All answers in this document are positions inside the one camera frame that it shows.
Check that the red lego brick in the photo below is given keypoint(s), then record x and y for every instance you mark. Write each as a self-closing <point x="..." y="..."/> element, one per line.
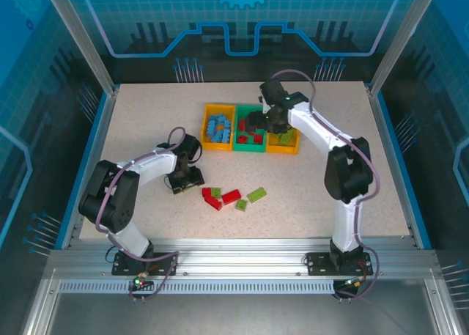
<point x="206" y="193"/>
<point x="214" y="203"/>
<point x="242" y="124"/>
<point x="259" y="139"/>
<point x="242" y="139"/>
<point x="231" y="196"/>

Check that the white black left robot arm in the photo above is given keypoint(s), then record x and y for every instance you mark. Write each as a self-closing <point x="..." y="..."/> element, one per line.
<point x="154" y="162"/>

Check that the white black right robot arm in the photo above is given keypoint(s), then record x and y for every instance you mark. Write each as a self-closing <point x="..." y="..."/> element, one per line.
<point x="315" y="122"/>

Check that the green lego brick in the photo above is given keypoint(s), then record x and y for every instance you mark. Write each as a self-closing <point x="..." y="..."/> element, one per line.
<point x="216" y="193"/>
<point x="256" y="194"/>
<point x="241" y="205"/>
<point x="284" y="140"/>
<point x="288" y="132"/>

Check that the yellow plastic bin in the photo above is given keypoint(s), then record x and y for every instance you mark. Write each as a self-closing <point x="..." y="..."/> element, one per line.
<point x="282" y="150"/>
<point x="218" y="146"/>

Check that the green plastic bin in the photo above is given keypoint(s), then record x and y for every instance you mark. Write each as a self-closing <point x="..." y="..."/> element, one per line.
<point x="249" y="149"/>

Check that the blue lego brick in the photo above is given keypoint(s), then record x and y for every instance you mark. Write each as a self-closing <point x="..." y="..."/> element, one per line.
<point x="220" y="135"/>
<point x="211" y="128"/>
<point x="228" y="135"/>
<point x="226" y="124"/>
<point x="217" y="117"/>

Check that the small electronics connector board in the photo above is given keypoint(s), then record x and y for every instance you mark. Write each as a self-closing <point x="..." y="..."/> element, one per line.
<point x="351" y="284"/>
<point x="141" y="280"/>

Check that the blue table side strip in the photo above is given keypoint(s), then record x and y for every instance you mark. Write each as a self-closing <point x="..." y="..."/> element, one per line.
<point x="423" y="236"/>

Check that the aluminium mounting rail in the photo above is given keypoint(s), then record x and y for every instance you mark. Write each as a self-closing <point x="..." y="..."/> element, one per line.
<point x="238" y="258"/>

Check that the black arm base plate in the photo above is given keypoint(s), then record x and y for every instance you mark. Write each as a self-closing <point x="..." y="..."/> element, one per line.
<point x="318" y="263"/>
<point x="124" y="263"/>

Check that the aluminium table side rail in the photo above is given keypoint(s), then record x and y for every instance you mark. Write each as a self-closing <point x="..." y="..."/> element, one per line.
<point x="412" y="236"/>
<point x="77" y="234"/>

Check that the aluminium frame post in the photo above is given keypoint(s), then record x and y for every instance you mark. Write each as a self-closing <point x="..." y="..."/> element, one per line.
<point x="84" y="38"/>
<point x="403" y="38"/>

